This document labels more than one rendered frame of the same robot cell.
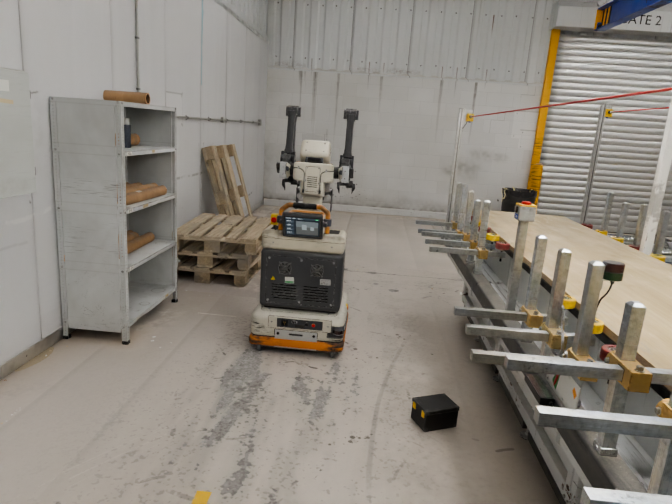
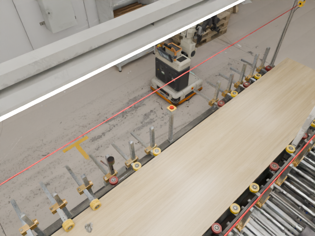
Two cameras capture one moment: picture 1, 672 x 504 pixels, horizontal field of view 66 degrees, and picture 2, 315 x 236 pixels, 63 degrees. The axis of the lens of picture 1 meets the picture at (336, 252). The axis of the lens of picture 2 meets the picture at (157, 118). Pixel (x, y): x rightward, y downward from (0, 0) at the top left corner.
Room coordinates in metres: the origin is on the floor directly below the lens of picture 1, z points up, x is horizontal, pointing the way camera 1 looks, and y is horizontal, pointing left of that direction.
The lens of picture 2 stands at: (0.92, -1.95, 2.99)
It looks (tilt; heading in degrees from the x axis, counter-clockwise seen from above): 48 degrees down; 46
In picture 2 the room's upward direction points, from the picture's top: 1 degrees counter-clockwise
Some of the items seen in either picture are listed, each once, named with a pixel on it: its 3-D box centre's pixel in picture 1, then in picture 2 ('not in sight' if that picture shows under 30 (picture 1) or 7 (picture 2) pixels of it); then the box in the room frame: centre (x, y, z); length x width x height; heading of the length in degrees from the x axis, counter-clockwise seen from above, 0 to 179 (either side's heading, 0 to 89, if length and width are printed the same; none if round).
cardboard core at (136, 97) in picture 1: (126, 97); not in sight; (3.73, 1.53, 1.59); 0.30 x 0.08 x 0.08; 87
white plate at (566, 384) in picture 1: (561, 383); (115, 175); (1.51, -0.74, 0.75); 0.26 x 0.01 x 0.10; 177
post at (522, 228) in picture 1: (516, 269); (170, 127); (2.24, -0.81, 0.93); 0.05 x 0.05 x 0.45; 87
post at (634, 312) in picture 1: (617, 390); (88, 189); (1.23, -0.75, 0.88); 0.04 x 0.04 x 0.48; 87
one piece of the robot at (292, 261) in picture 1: (304, 261); (173, 65); (3.40, 0.21, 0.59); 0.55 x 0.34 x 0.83; 86
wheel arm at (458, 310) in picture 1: (509, 315); (144, 144); (1.94, -0.70, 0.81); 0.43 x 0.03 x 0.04; 87
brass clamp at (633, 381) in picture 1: (627, 370); (85, 187); (1.20, -0.75, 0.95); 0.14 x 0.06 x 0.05; 177
